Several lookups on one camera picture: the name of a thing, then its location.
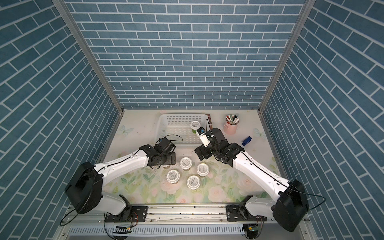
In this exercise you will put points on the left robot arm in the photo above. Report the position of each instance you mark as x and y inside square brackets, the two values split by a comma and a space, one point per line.
[85, 188]

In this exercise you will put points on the yogurt cup bottom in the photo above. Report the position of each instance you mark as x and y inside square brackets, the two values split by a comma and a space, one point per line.
[193, 182]

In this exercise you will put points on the blue clip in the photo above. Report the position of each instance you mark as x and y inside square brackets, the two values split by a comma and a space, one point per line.
[246, 141]

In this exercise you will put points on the pens in holder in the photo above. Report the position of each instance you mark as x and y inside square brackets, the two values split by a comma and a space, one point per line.
[232, 119]

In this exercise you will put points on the aluminium mounting rail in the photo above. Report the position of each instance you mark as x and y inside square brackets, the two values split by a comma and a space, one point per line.
[186, 214]

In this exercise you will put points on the pink pen holder cup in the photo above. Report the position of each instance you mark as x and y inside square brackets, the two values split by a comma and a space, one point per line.
[230, 129]

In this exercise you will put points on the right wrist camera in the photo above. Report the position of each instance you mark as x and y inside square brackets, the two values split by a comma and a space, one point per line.
[201, 133]

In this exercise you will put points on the red chopsticks packet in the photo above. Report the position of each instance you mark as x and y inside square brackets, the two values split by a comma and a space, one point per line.
[210, 121]

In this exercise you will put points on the white plastic basket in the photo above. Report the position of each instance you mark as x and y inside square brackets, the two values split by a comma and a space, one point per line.
[177, 127]

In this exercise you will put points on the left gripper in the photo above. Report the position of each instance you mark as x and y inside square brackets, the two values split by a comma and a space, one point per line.
[170, 161]

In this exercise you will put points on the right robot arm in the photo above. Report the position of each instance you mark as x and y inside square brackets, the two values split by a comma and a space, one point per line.
[274, 185]

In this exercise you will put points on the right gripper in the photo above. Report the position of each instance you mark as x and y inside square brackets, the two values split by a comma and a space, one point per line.
[203, 149]

